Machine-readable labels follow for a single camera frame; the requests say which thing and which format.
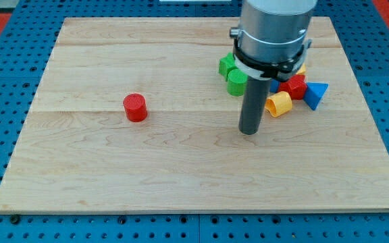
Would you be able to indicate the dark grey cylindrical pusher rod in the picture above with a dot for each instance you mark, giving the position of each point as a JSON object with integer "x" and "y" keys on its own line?
{"x": 253, "y": 105}

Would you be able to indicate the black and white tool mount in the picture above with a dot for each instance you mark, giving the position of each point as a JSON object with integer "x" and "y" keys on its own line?
{"x": 280, "y": 71}

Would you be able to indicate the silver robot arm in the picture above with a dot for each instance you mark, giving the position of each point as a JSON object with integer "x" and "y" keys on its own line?
{"x": 269, "y": 44}

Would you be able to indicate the yellow block behind arm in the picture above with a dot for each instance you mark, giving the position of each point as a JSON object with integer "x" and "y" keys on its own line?
{"x": 302, "y": 70}

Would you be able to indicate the red star block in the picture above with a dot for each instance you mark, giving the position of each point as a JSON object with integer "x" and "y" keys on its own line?
{"x": 296, "y": 87}

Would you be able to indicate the green star block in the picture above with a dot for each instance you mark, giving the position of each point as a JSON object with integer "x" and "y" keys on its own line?
{"x": 226, "y": 65}

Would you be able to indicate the blue block behind rod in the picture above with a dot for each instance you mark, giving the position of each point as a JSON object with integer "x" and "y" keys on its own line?
{"x": 274, "y": 86}

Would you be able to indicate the green cylinder block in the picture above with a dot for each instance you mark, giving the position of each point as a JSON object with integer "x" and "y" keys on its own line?
{"x": 236, "y": 82}

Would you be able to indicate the yellow heart block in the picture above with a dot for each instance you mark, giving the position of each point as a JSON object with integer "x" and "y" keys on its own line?
{"x": 278, "y": 104}

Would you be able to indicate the blue triangle block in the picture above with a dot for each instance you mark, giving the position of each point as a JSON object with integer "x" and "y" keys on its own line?
{"x": 314, "y": 94}

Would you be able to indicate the red cylinder block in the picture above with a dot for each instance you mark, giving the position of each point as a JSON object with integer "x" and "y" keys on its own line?
{"x": 135, "y": 107}

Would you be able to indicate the light wooden board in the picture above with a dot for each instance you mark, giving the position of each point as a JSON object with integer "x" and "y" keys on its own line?
{"x": 78, "y": 154}

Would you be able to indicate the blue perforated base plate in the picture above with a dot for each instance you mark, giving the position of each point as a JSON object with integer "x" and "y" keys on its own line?
{"x": 25, "y": 46}

